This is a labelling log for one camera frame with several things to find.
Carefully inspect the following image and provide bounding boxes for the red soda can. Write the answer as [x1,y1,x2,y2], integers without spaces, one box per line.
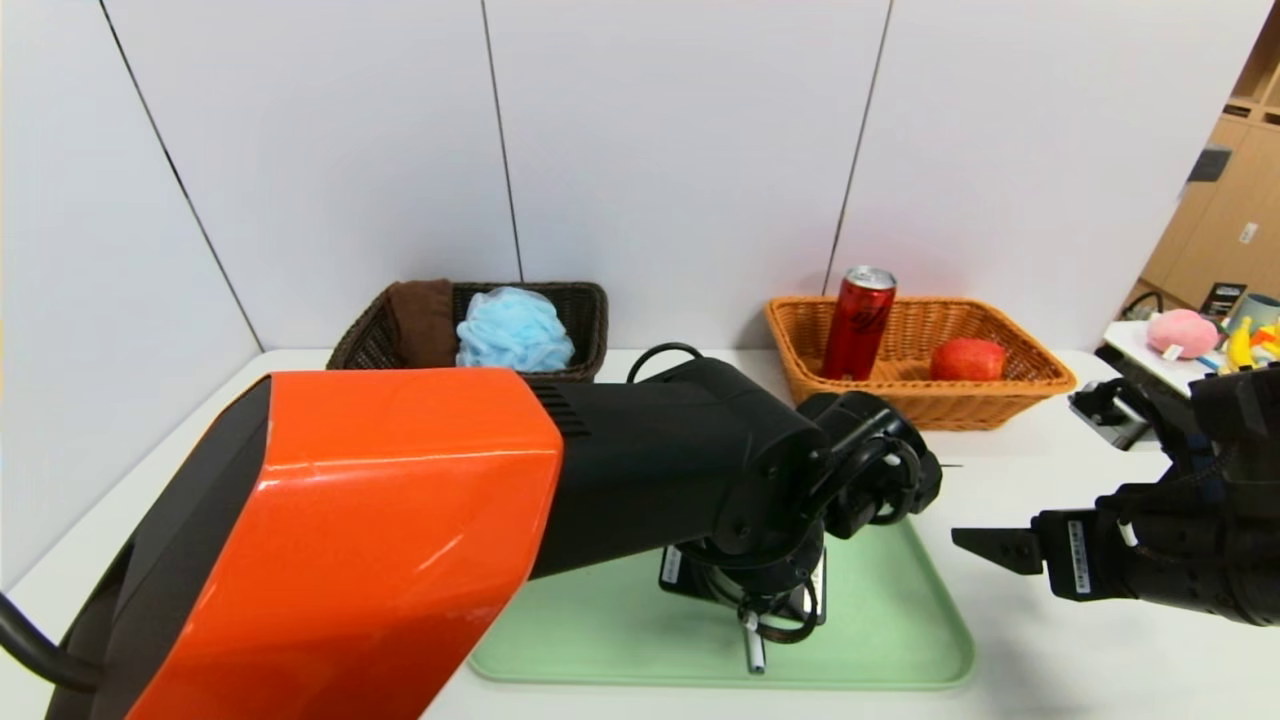
[820,265,898,382]

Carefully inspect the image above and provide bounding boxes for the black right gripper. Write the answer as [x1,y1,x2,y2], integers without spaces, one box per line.
[950,485,1230,614]

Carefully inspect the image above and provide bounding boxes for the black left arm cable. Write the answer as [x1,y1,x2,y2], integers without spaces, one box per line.
[627,343,704,385]

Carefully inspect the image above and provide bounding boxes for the light blue bath loofah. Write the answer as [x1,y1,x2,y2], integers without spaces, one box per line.
[456,287,576,373]

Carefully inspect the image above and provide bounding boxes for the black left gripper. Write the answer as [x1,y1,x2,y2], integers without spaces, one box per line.
[658,544,828,626]

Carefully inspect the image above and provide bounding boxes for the orange wicker basket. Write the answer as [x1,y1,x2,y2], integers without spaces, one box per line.
[765,295,1078,431]

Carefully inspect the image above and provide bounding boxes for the white side table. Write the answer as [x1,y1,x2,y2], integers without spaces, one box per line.
[1100,320,1231,396]

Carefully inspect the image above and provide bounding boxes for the grey blue cup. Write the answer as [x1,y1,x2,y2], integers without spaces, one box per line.
[1230,293,1280,334]

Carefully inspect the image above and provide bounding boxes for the light wooden cabinet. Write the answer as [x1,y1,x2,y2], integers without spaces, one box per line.
[1138,10,1280,311]

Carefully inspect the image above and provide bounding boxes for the light green plastic tray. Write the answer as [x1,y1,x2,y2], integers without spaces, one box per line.
[468,520,976,691]

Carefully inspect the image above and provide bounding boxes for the dark brown wicker basket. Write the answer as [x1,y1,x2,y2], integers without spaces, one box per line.
[326,281,610,384]

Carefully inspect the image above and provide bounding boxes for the pink plush toy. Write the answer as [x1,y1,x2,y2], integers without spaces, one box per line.
[1146,309,1219,361]

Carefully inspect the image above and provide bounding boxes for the red apple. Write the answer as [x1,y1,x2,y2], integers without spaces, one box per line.
[930,337,1009,382]

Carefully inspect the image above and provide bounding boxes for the brown towel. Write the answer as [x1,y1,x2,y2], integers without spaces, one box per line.
[388,279,459,369]

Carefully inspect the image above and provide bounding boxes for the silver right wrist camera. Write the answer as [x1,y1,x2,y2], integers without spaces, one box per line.
[1068,380,1151,451]

